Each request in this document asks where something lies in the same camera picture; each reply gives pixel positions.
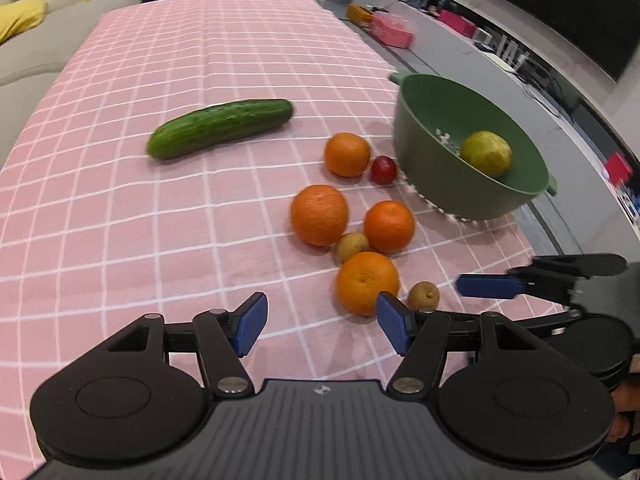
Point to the red box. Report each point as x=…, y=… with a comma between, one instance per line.
x=618, y=168

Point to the white router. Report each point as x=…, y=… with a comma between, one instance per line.
x=510, y=55

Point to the green colander bowl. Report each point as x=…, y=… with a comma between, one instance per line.
x=430, y=160

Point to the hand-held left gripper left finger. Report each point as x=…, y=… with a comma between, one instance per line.
x=250, y=322

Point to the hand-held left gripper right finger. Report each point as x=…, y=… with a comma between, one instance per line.
x=395, y=325

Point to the red plum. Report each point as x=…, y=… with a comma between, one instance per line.
x=383, y=170

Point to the brown kiwi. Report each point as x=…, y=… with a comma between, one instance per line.
x=351, y=247
x=423, y=296

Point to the yellow-green pear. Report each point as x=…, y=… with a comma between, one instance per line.
x=486, y=154

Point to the person's right hand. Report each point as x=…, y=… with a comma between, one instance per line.
x=627, y=410

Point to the black television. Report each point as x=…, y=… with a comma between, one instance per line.
x=575, y=5

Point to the pink storage box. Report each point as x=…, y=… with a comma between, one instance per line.
x=394, y=30

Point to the grey television bench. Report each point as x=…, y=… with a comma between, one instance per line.
x=565, y=130

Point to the yellow cloth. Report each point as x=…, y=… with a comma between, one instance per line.
x=20, y=17

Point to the beige sofa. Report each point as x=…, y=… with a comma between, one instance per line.
x=55, y=35

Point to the orange box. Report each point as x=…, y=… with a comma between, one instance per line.
x=361, y=13

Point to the large orange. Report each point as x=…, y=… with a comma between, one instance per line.
x=368, y=283
x=319, y=215

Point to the pink checked tablecloth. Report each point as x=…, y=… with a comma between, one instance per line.
x=150, y=230

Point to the small orange tangerine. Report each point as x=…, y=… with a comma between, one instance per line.
x=389, y=226
x=347, y=154

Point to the green cucumber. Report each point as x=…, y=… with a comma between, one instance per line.
x=220, y=127

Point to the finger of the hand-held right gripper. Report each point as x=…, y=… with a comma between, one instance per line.
x=487, y=286
x=545, y=325

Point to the magenta case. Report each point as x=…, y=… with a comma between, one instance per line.
x=457, y=22

